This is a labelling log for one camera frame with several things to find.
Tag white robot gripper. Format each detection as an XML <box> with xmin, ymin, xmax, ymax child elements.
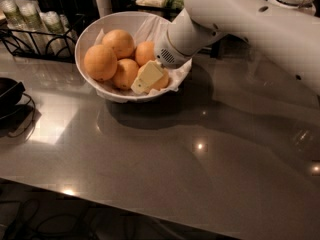
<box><xmin>131</xmin><ymin>27</ymin><xmax>194</xmax><ymax>94</ymax></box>

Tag orange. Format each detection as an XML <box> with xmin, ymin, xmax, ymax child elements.
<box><xmin>134</xmin><ymin>41</ymin><xmax>155</xmax><ymax>66</ymax></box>
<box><xmin>84</xmin><ymin>44</ymin><xmax>117</xmax><ymax>81</ymax></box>
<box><xmin>102</xmin><ymin>29</ymin><xmax>135</xmax><ymax>59</ymax></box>
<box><xmin>112</xmin><ymin>58</ymin><xmax>139</xmax><ymax>90</ymax></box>
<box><xmin>145</xmin><ymin>68</ymin><xmax>169</xmax><ymax>93</ymax></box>

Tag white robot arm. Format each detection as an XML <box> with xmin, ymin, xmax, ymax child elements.
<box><xmin>154</xmin><ymin>0</ymin><xmax>320</xmax><ymax>94</ymax></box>

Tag white paper bowl liner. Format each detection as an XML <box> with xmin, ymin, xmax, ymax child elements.
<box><xmin>95</xmin><ymin>12</ymin><xmax>192</xmax><ymax>103</ymax></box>

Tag white bowl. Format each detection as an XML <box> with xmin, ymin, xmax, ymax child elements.
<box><xmin>75</xmin><ymin>11</ymin><xmax>192</xmax><ymax>103</ymax></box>

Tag black bowl on stand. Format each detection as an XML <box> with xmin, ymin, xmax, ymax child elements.
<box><xmin>0</xmin><ymin>78</ymin><xmax>25</xmax><ymax>114</ymax></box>

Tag black condiment shelf rack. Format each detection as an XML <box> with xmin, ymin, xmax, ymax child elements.
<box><xmin>127</xmin><ymin>0</ymin><xmax>221</xmax><ymax>58</ymax></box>

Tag green tea packets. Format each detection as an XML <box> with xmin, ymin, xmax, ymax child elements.
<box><xmin>165</xmin><ymin>0</ymin><xmax>184</xmax><ymax>10</ymax></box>

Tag white cylindrical cup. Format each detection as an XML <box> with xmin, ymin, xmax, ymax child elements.
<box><xmin>96</xmin><ymin>0</ymin><xmax>112</xmax><ymax>17</ymax></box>

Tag right sleeved cup stack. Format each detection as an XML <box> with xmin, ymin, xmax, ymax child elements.
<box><xmin>40</xmin><ymin>11</ymin><xmax>74</xmax><ymax>58</ymax></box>

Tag sleeved cup stack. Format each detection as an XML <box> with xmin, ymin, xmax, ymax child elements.
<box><xmin>20</xmin><ymin>3</ymin><xmax>46</xmax><ymax>55</ymax></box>
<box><xmin>0</xmin><ymin>0</ymin><xmax>33</xmax><ymax>53</ymax></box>
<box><xmin>40</xmin><ymin>11</ymin><xmax>74</xmax><ymax>58</ymax></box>

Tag middle sleeved cup stack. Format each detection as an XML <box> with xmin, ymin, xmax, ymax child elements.
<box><xmin>20</xmin><ymin>3</ymin><xmax>46</xmax><ymax>55</ymax></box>

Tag left sleeved cup stack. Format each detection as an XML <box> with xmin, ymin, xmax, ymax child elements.
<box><xmin>0</xmin><ymin>0</ymin><xmax>33</xmax><ymax>53</ymax></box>

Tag black wire cup rack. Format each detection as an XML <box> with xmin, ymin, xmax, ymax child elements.
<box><xmin>0</xmin><ymin>14</ymin><xmax>84</xmax><ymax>63</ymax></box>

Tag black wire stand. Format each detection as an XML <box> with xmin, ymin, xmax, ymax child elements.
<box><xmin>0</xmin><ymin>93</ymin><xmax>36</xmax><ymax>138</ymax></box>

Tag black cables under table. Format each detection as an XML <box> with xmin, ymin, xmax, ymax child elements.
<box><xmin>0</xmin><ymin>197</ymin><xmax>141</xmax><ymax>240</ymax></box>

